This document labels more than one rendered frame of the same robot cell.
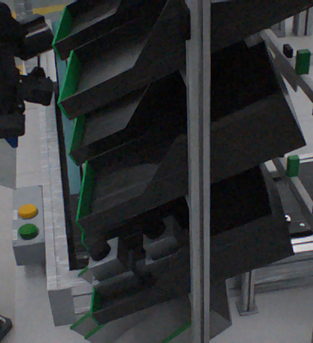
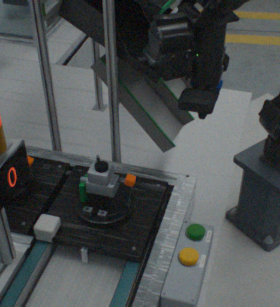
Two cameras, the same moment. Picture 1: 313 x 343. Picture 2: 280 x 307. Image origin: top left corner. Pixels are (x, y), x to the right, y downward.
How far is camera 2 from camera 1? 185 cm
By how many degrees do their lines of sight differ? 102
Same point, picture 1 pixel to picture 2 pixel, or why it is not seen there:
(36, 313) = (204, 219)
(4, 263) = (221, 279)
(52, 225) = (171, 233)
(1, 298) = (229, 243)
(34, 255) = not seen: hidden behind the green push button
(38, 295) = not seen: hidden behind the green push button
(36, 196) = (172, 278)
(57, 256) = (178, 205)
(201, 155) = not seen: outside the picture
